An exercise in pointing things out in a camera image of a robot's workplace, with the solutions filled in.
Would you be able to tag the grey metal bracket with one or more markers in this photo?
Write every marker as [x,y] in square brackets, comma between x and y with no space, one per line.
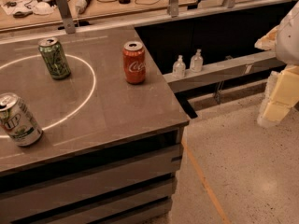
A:
[172,9]
[66,16]

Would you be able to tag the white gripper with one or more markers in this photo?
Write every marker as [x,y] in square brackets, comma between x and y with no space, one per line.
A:
[289,37]

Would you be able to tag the clear sanitizer bottle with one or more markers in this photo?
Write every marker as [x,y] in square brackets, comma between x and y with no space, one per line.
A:
[196,62]
[179,68]

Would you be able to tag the red Coca-Cola can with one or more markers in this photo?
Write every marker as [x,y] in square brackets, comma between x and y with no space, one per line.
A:
[134,62]

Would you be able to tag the clear sanitizer bottle right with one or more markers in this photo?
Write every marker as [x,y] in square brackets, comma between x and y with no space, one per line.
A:
[196,62]

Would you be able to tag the clear sanitizer bottle left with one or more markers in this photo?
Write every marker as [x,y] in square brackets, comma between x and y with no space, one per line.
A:
[179,68]

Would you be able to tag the green soda can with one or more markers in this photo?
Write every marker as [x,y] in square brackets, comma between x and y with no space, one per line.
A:
[53,55]

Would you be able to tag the white handheld tool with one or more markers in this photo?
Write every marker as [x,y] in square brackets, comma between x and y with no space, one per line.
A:
[81,6]

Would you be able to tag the grey drawer cabinet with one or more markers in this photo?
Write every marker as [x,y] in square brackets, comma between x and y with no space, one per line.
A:
[123,182]

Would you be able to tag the silver 7up can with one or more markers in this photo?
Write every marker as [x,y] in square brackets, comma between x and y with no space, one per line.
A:
[17,120]

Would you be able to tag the white face mask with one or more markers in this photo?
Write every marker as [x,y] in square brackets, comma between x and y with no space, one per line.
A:
[42,8]

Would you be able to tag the grey metal bracket left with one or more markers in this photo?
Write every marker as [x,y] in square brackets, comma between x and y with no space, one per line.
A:
[66,16]

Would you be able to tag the grey metal bracket middle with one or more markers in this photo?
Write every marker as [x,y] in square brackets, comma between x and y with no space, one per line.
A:
[172,9]

